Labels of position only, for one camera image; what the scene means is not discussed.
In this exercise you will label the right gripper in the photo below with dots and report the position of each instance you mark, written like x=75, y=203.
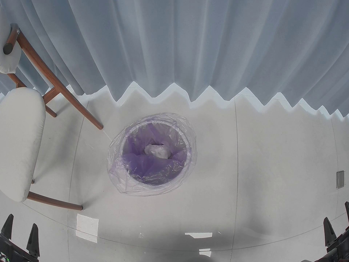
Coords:
x=342, y=247

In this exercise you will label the white cushioned wooden chair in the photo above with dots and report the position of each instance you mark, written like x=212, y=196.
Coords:
x=21, y=140

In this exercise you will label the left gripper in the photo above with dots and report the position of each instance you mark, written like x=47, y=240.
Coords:
x=13, y=252

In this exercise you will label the purple plastic bag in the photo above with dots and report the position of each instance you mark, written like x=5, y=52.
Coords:
x=152, y=165

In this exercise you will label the pale blue curtain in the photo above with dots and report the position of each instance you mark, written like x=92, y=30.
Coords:
x=177, y=37

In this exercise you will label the white trash bin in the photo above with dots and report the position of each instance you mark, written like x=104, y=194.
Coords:
x=163, y=181

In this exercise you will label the white paper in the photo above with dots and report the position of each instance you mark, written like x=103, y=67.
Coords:
x=158, y=151

